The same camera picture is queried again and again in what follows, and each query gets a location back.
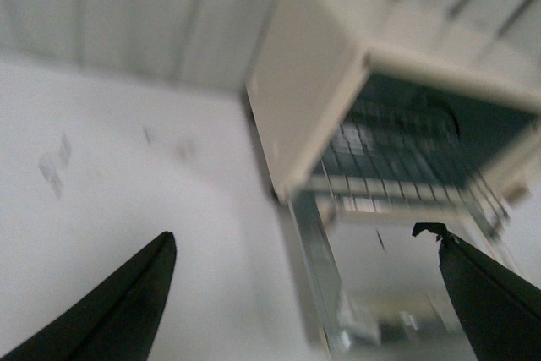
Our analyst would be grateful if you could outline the cream Toshiba toaster oven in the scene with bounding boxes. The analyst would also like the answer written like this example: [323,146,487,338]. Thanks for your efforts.
[246,0,540,201]

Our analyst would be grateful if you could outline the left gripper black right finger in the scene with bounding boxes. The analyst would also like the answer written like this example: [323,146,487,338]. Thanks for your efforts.
[412,222,540,360]

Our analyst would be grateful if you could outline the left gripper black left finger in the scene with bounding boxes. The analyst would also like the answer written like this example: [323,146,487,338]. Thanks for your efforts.
[1,232,177,360]

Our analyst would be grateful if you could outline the grey-white curtain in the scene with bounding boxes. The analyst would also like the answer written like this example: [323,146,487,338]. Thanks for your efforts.
[1,0,540,91]

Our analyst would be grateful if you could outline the wire oven rack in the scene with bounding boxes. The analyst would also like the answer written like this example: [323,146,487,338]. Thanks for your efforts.
[310,101,508,228]

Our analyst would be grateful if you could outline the cream glass oven door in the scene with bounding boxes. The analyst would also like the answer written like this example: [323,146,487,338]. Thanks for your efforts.
[287,190,522,360]

